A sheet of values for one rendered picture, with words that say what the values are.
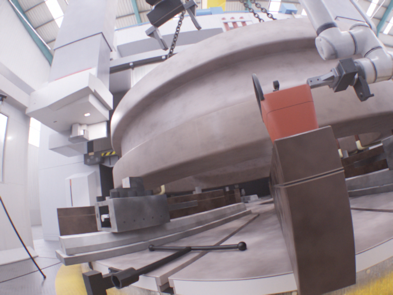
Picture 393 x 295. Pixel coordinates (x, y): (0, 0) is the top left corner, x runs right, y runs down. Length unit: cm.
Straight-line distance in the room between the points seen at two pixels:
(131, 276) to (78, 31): 460
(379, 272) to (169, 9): 115
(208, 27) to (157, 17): 730
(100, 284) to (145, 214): 65
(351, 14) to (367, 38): 559
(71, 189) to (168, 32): 603
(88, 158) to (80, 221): 242
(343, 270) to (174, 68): 160
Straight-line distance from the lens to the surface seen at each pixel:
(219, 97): 152
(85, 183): 448
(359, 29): 82
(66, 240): 133
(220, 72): 161
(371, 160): 189
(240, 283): 72
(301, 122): 52
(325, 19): 78
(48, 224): 565
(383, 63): 77
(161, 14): 75
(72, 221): 253
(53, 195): 548
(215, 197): 291
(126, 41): 810
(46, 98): 354
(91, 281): 98
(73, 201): 464
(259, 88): 54
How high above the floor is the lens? 59
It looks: 14 degrees up
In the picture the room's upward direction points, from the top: 10 degrees counter-clockwise
